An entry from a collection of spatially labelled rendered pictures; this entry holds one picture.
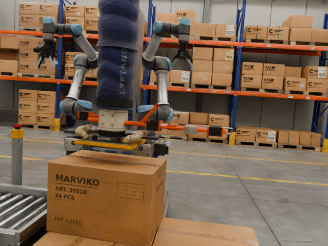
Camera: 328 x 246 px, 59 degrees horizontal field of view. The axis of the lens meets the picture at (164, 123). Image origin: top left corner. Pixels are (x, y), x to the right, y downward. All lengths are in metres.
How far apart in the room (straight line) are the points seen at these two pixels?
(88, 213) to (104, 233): 0.14
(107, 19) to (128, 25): 0.11
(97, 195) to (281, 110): 9.35
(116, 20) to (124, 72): 0.28
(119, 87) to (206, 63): 7.34
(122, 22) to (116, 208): 1.00
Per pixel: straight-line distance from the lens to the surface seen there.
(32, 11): 10.30
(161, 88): 2.32
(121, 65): 1.66
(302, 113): 10.84
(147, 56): 2.29
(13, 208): 2.25
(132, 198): 1.60
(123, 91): 1.65
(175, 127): 1.63
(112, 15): 1.70
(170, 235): 1.83
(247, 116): 10.35
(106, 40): 1.68
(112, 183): 1.61
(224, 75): 8.92
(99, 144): 1.65
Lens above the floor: 1.36
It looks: 6 degrees down
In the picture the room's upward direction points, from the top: 4 degrees clockwise
